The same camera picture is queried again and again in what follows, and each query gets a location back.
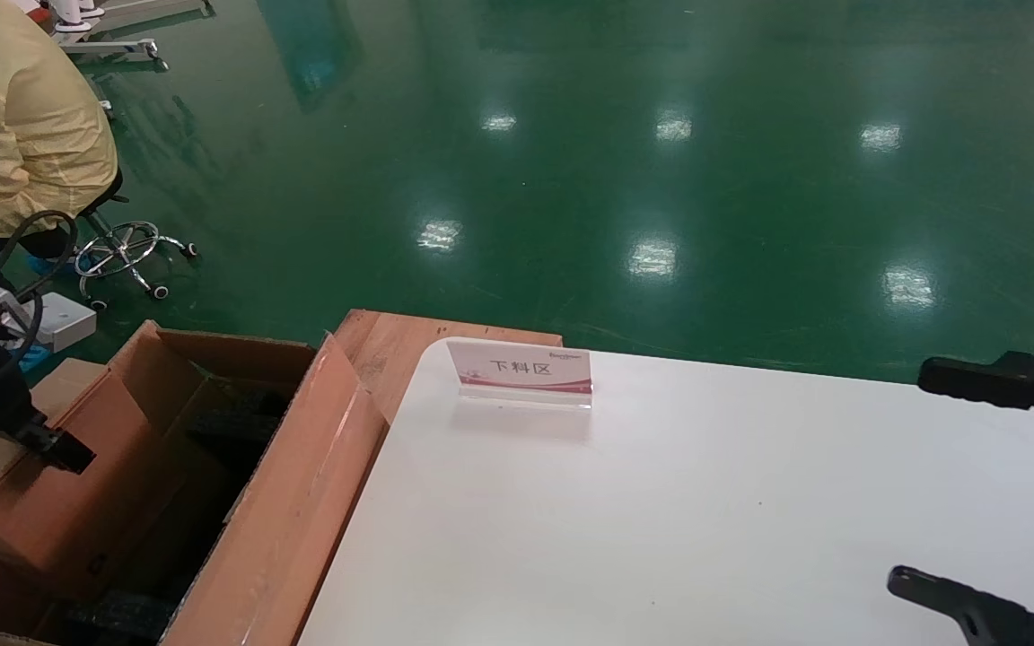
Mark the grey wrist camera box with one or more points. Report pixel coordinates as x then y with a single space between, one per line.
64 321

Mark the stool with chrome base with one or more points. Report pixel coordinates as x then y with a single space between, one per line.
119 240

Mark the blue shoe cover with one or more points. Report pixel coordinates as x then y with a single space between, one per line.
32 361
50 263

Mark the black foam block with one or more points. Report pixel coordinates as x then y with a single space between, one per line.
122 617

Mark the person in yellow coat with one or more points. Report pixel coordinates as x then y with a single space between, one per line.
14 117

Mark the grey metal floor frame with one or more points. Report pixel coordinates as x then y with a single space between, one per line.
113 49

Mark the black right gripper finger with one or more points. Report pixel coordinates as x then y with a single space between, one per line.
957 601
975 377

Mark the acrylic sign with red print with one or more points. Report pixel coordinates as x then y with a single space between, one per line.
517 368

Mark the small cardboard box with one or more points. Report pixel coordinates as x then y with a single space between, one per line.
50 529

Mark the large cardboard box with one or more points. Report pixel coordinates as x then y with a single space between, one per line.
302 502

